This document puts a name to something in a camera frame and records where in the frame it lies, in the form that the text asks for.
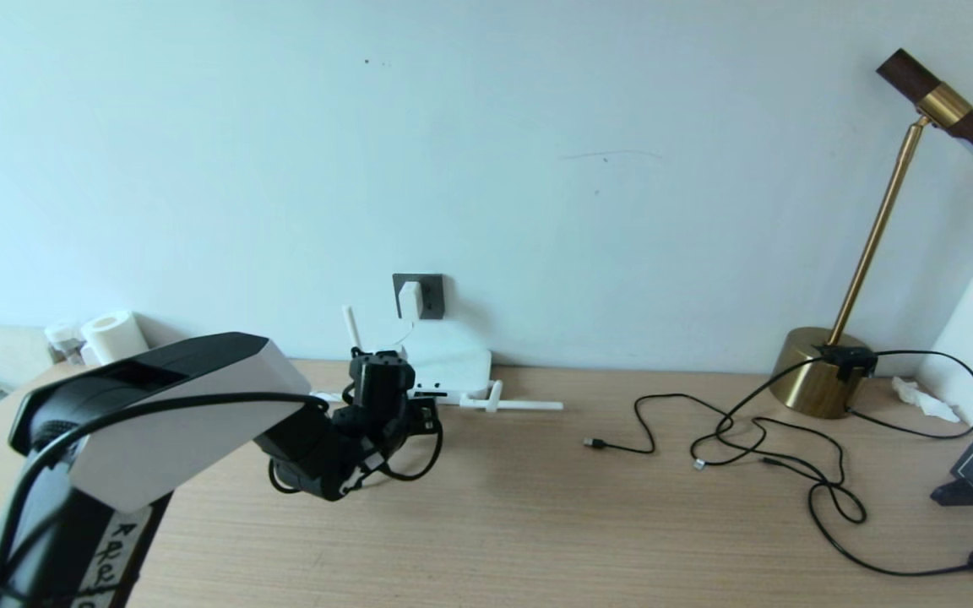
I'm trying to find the crumpled white tissue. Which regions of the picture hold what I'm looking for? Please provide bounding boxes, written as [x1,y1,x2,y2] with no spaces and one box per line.
[892,375,963,423]

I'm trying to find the white toilet paper roll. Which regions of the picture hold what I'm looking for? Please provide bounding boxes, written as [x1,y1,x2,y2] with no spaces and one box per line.
[81,311,149,366]

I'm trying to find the white router with antennas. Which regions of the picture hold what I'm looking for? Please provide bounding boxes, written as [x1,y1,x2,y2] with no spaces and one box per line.
[311,306,563,413]

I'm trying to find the brass desk lamp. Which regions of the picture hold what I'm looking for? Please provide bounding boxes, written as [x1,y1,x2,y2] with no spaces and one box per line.
[771,49,973,421]

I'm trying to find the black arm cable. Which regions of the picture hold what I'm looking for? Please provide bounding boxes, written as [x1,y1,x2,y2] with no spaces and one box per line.
[0,393,443,605]

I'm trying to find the grey wall socket plate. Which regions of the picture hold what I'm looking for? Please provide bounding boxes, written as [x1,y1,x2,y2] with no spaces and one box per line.
[393,274,445,321]

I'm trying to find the black multi-head USB cable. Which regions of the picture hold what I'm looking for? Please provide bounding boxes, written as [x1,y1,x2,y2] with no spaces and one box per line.
[584,393,869,524]

